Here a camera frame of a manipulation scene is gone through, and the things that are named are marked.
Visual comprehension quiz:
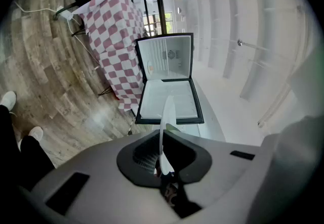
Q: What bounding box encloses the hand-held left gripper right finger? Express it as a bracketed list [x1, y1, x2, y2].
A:
[163, 129, 212, 218]

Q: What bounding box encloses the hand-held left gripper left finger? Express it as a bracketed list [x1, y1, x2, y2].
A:
[116, 130, 163, 189]

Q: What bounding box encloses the white round plate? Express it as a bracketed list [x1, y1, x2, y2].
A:
[158, 95, 176, 176]

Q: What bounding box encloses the small black fridge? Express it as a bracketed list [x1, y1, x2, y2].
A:
[135, 32, 205, 125]

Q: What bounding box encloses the person's leg in black trousers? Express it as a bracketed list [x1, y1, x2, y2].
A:
[0, 104, 25, 193]
[19, 135, 57, 191]

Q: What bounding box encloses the white ceiling tube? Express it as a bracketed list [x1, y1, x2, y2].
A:
[257, 83, 292, 128]

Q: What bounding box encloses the person's white shoe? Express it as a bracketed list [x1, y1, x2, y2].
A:
[0, 91, 17, 112]
[18, 126, 44, 151]

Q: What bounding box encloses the red and white checkered tablecloth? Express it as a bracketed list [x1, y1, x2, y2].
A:
[72, 0, 145, 115]

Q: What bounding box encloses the metal ceiling sprinkler pipe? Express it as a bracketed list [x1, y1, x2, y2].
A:
[237, 38, 270, 52]

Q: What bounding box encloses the white power strip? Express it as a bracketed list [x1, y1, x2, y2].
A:
[55, 5, 74, 21]

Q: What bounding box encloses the black metal table frame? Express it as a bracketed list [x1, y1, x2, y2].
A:
[71, 24, 114, 97]

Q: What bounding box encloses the dark glass partition frame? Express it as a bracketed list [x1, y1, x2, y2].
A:
[126, 0, 170, 38]

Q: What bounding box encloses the white power cable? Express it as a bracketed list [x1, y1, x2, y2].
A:
[14, 1, 102, 67]

